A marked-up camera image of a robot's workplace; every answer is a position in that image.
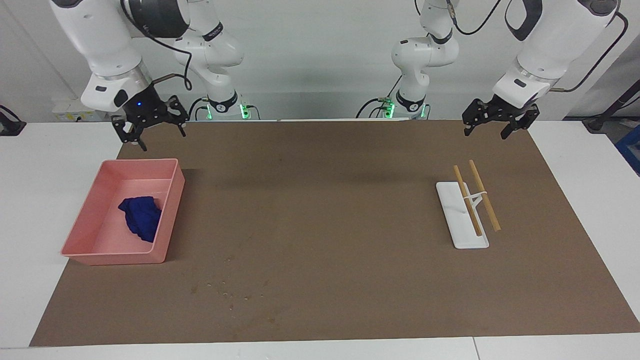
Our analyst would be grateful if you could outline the black left arm upper cable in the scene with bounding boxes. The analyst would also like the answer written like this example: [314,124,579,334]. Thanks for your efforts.
[446,0,502,36]

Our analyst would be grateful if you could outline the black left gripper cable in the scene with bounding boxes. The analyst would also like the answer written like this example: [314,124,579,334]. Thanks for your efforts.
[550,11,630,93]

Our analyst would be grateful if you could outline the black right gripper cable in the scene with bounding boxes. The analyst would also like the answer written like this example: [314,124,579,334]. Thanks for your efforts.
[120,0,194,92]

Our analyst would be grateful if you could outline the blue crate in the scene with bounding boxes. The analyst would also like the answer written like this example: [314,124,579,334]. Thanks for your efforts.
[615,125,640,176]

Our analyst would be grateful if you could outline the black left base cables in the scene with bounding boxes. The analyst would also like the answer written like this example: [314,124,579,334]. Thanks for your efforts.
[356,75,403,119]

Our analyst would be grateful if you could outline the brown table mat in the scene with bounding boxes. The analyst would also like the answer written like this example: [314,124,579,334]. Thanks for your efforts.
[29,120,640,347]

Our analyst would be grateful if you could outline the black right base cable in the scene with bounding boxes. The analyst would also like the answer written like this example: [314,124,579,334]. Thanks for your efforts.
[187,97,211,121]

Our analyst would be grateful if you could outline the black clamp mount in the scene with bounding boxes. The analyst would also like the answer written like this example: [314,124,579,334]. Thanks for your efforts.
[0,105,27,137]

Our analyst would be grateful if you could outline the black floor stand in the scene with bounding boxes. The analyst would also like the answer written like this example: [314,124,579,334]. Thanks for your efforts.
[582,80,640,133]

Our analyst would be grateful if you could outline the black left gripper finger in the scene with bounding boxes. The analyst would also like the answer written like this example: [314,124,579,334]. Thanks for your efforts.
[500,104,541,141]
[461,98,492,137]

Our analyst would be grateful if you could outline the blue towel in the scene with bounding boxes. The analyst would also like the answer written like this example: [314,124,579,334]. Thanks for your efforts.
[118,196,163,243]

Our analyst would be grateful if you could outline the white wall socket box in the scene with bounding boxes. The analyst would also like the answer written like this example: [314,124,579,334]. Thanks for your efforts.
[52,98,108,122]

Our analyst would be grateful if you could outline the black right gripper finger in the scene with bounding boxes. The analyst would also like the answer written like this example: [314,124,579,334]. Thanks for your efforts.
[110,115,149,152]
[167,94,191,138]

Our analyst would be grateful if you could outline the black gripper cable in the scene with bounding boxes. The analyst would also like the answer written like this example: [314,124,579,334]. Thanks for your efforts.
[120,0,194,92]
[550,11,630,93]

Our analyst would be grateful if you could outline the white towel rack base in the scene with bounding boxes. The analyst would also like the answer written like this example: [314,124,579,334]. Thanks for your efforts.
[436,181,490,250]

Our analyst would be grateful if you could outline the wooden rack rod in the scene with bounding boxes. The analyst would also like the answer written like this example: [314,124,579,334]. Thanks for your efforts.
[468,160,502,232]
[453,165,483,237]

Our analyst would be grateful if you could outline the pink plastic bin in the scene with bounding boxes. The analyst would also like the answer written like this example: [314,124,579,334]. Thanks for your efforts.
[61,158,186,266]

